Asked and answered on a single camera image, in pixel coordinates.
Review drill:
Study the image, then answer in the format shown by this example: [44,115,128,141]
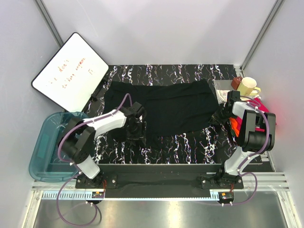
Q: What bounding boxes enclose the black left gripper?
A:
[126,120,146,146]

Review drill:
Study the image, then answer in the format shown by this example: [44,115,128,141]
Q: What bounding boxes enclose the orange t-shirt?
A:
[229,117,242,137]

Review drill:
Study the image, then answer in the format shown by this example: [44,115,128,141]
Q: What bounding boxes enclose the magenta t-shirt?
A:
[247,96,269,132]

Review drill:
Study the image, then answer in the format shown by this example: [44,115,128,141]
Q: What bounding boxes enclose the black t-shirt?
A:
[104,79,219,149]

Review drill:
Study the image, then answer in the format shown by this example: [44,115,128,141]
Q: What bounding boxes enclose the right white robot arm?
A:
[209,90,276,188]

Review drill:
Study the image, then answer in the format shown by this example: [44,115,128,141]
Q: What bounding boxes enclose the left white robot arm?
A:
[57,102,147,188]

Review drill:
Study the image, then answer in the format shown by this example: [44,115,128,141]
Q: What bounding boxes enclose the brown small cup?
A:
[231,76,243,90]

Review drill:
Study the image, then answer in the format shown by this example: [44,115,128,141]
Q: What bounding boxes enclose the yellow ceramic mug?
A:
[237,77,261,97]

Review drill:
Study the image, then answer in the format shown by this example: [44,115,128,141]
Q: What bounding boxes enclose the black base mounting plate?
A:
[75,164,244,201]

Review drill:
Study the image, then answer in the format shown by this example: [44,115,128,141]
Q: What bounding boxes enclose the white dry-erase board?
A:
[31,32,109,112]

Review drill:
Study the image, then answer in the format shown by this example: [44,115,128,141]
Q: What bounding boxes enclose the right orange connector box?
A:
[220,192,234,200]

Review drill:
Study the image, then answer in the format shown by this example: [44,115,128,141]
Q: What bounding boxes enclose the orange connector box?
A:
[220,192,234,200]
[92,191,105,199]

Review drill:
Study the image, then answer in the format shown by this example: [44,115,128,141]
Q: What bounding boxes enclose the left orange connector box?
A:
[92,191,105,199]

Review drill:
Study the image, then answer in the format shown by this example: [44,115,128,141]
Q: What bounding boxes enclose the teal translucent plastic bin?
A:
[28,112,88,182]

